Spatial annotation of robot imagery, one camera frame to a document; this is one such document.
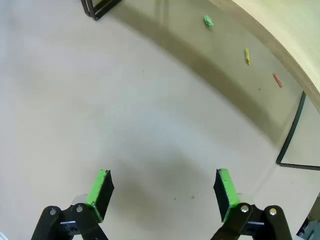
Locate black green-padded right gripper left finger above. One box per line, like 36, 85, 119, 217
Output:
31, 169, 116, 240

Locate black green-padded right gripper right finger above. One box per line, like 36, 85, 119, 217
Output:
209, 168, 293, 240

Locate red paper scrap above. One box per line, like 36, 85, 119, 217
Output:
272, 72, 283, 88

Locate green paper scrap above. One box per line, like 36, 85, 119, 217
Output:
203, 15, 215, 28

